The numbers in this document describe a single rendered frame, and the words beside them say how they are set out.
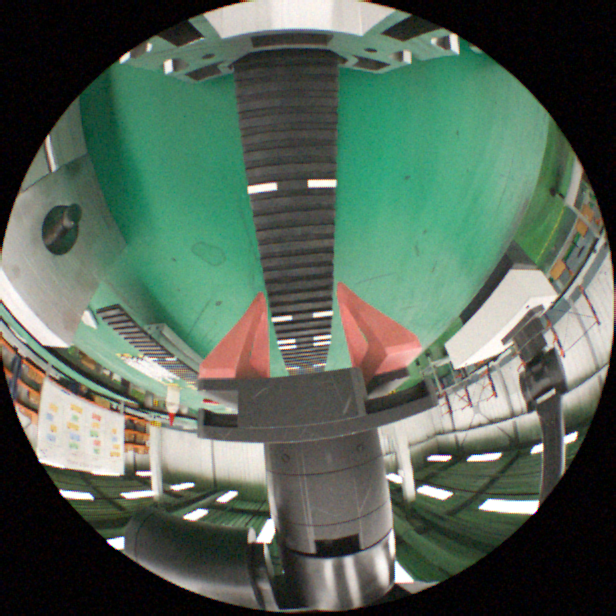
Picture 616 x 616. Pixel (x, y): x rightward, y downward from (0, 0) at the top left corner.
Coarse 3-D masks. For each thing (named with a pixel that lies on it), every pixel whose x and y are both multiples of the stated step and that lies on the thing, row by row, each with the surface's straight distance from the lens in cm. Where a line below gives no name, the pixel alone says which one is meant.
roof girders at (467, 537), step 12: (204, 492) 1173; (216, 492) 1292; (156, 504) 870; (168, 504) 935; (180, 504) 1000; (192, 504) 1071; (396, 504) 866; (108, 516) 765; (120, 516) 780; (132, 516) 813; (420, 516) 710; (432, 516) 659; (96, 528) 751; (108, 528) 763; (432, 528) 662; (444, 528) 619; (456, 528) 579; (456, 540) 592; (468, 540) 565; (480, 540) 521; (492, 540) 512; (504, 540) 504
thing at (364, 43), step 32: (256, 0) 10; (288, 0) 10; (320, 0) 10; (352, 0) 10; (160, 32) 8; (192, 32) 9; (224, 32) 9; (256, 32) 9; (288, 32) 9; (320, 32) 9; (352, 32) 9; (384, 32) 9; (416, 32) 9; (448, 32) 8; (128, 64) 9; (160, 64) 10; (192, 64) 10; (224, 64) 11; (352, 64) 12; (384, 64) 12
